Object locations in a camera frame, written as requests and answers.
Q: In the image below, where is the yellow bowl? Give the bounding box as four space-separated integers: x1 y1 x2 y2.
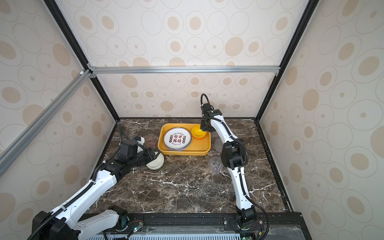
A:
191 125 207 140

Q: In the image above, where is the white bowl stack bottom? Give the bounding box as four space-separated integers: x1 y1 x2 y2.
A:
146 154 165 170

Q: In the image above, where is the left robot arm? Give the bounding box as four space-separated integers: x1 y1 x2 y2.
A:
28 137 161 240

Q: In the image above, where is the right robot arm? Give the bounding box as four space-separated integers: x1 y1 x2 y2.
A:
201 103 257 230

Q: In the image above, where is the yellow plastic bin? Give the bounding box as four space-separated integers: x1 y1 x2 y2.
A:
158 123 211 156

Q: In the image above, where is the grey translucent cup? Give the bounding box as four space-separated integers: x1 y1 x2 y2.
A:
215 138 223 153

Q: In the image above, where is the clear plastic cup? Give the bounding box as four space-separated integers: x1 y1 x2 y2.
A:
210 157 224 175

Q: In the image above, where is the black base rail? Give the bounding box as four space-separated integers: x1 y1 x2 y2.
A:
83 212 313 240

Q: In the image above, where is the horizontal aluminium rail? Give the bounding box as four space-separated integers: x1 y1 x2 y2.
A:
91 66 280 74

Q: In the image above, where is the left diagonal aluminium rail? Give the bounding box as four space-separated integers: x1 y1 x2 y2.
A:
1 70 91 175

